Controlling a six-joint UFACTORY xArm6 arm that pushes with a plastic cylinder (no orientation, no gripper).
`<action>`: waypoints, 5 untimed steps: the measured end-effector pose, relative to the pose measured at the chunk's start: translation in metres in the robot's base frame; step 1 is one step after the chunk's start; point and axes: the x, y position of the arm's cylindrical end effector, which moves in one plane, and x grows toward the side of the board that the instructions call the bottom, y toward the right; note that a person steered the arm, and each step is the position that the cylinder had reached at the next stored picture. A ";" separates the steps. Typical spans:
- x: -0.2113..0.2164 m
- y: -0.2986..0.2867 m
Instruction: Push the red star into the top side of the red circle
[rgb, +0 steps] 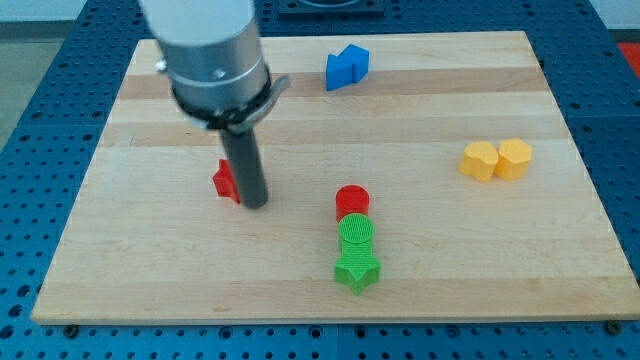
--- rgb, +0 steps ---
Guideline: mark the wooden board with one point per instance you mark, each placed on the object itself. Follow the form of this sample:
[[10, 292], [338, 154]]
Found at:
[[149, 242]]

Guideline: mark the red circle block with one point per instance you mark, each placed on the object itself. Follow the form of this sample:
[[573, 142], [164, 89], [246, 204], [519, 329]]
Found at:
[[350, 199]]

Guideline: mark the red star block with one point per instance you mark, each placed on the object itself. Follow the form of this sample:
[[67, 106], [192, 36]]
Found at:
[[224, 182]]

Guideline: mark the yellow heart block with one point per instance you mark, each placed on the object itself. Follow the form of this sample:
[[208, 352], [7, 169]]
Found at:
[[479, 160]]

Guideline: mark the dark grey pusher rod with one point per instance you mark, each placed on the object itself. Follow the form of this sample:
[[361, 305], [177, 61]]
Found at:
[[244, 159]]

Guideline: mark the green star block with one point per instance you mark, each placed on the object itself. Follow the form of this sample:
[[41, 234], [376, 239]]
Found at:
[[357, 267]]

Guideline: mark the yellow hexagon block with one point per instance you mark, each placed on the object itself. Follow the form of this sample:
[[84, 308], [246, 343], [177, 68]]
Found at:
[[514, 157]]

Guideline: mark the blue cube block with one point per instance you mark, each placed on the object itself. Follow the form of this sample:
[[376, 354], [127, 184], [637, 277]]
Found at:
[[359, 58]]

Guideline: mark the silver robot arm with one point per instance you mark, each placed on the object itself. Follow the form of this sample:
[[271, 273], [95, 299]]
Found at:
[[213, 56]]

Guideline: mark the green circle block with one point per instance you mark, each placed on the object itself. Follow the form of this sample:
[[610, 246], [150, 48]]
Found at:
[[357, 230]]

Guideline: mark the dark blue base plate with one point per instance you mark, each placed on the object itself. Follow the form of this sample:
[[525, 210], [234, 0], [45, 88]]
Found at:
[[296, 8]]

